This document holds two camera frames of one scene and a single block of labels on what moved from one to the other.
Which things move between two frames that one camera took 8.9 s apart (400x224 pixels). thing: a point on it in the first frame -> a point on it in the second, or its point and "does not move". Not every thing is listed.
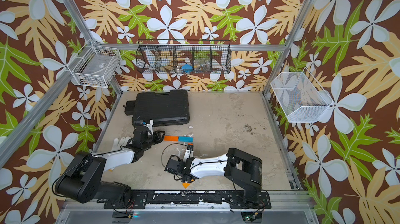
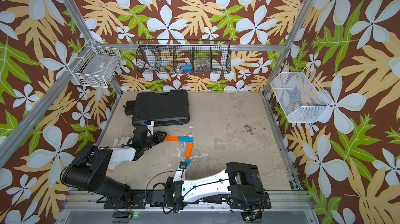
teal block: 184,138 does not move
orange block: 171,138 does not move
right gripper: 180,161 -> 169,182
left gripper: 159,138 does not move
